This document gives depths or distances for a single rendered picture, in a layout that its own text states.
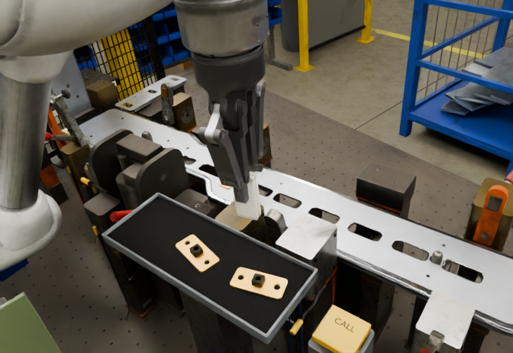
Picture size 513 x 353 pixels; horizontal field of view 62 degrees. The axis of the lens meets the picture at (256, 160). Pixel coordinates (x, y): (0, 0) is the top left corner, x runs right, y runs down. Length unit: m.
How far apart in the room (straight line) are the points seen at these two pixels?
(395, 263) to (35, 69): 0.79
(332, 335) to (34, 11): 0.52
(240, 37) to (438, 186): 1.29
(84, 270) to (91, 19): 1.25
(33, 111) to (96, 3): 0.75
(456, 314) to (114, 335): 0.85
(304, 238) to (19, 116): 0.63
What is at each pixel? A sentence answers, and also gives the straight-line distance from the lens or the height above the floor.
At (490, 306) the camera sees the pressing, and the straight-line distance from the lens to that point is 0.91.
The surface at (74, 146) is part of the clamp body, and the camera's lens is 1.37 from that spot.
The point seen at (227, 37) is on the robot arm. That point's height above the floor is 1.56.
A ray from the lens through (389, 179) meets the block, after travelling 1.08.
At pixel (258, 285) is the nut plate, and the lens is 0.67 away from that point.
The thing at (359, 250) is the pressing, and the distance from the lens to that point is 0.95.
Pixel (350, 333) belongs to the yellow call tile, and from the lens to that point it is 0.64.
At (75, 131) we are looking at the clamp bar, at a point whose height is 1.10.
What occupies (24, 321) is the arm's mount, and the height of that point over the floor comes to 0.88.
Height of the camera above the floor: 1.69
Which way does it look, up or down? 35 degrees down
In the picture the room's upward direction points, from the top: 6 degrees counter-clockwise
